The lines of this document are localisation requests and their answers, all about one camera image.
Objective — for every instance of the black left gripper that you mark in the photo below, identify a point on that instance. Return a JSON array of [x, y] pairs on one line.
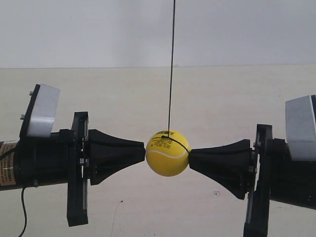
[[108, 155]]

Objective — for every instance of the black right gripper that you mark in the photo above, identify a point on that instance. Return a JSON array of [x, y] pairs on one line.
[[229, 165]]

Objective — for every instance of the yellow tennis ball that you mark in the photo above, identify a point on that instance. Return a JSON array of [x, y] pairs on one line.
[[167, 153]]

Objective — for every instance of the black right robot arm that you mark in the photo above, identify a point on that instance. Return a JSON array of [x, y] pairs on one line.
[[295, 181]]

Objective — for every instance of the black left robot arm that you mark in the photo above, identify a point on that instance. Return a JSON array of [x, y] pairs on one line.
[[31, 164]]

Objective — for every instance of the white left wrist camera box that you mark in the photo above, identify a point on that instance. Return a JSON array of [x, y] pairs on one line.
[[39, 117]]

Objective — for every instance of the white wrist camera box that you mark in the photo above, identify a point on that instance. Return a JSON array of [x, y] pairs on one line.
[[300, 122], [39, 117]]

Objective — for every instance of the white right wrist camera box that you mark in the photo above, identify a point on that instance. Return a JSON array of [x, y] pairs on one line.
[[300, 122]]

